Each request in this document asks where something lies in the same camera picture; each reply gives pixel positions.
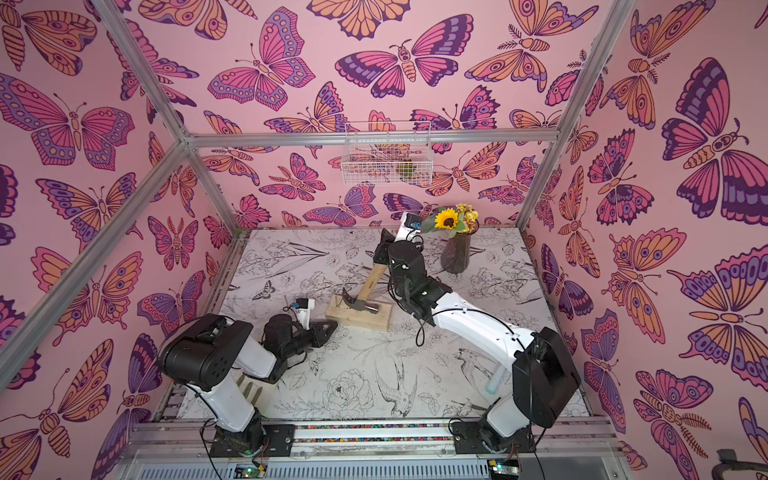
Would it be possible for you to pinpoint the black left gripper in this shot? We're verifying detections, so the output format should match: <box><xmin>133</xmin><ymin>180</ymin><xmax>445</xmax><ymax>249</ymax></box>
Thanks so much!
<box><xmin>281</xmin><ymin>322</ymin><xmax>338</xmax><ymax>362</ymax></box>

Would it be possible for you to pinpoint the small wooden nail block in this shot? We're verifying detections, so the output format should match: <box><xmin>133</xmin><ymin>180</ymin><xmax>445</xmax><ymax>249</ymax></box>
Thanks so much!
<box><xmin>325</xmin><ymin>294</ymin><xmax>392</xmax><ymax>332</ymax></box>

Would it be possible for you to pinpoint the wooden handled claw hammer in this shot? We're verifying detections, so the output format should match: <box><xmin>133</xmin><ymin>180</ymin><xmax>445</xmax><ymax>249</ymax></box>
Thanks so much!
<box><xmin>342</xmin><ymin>229</ymin><xmax>395</xmax><ymax>315</ymax></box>

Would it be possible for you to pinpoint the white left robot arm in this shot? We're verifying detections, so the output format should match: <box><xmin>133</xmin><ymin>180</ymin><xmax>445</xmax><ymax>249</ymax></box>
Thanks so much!
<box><xmin>157</xmin><ymin>314</ymin><xmax>338</xmax><ymax>434</ymax></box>

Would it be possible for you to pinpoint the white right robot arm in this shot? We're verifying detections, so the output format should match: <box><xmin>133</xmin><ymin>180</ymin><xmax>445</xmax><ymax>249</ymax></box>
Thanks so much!
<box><xmin>374</xmin><ymin>227</ymin><xmax>581</xmax><ymax>451</ymax></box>

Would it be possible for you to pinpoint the ribbed purple glass vase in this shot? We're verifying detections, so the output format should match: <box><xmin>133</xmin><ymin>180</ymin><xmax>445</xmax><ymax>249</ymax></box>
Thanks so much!
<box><xmin>440</xmin><ymin>233</ymin><xmax>471</xmax><ymax>274</ymax></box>

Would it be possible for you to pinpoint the yellow artificial sunflower bunch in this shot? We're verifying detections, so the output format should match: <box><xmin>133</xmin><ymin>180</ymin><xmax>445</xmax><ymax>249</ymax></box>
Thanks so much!
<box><xmin>419</xmin><ymin>203</ymin><xmax>480</xmax><ymax>238</ymax></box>

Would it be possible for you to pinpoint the light blue plastic tube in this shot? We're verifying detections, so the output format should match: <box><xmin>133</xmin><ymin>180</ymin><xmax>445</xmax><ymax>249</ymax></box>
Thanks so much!
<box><xmin>485</xmin><ymin>363</ymin><xmax>509</xmax><ymax>395</ymax></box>

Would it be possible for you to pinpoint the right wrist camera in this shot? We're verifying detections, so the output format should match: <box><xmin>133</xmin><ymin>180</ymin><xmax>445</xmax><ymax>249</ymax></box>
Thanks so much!
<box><xmin>394</xmin><ymin>212</ymin><xmax>423</xmax><ymax>242</ymax></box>

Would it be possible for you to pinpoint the white wire wall basket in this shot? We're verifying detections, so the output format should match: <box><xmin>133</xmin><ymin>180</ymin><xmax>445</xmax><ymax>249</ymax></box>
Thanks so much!
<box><xmin>338</xmin><ymin>120</ymin><xmax>434</xmax><ymax>187</ymax></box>

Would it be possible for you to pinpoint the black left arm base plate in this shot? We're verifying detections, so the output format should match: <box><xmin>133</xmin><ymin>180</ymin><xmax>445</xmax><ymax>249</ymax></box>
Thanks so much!
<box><xmin>209</xmin><ymin>424</ymin><xmax>296</xmax><ymax>458</ymax></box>

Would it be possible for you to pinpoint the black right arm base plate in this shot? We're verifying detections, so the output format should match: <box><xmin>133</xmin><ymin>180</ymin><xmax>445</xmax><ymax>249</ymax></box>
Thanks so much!
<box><xmin>447</xmin><ymin>417</ymin><xmax>535</xmax><ymax>455</ymax></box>

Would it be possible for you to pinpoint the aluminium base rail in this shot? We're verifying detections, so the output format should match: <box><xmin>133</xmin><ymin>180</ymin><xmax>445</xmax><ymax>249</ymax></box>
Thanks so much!
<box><xmin>114</xmin><ymin>417</ymin><xmax>633</xmax><ymax>479</ymax></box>

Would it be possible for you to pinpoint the aluminium cage frame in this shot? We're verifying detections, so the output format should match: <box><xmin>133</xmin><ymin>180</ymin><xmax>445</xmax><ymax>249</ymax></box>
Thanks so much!
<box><xmin>0</xmin><ymin>0</ymin><xmax>637</xmax><ymax>480</ymax></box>

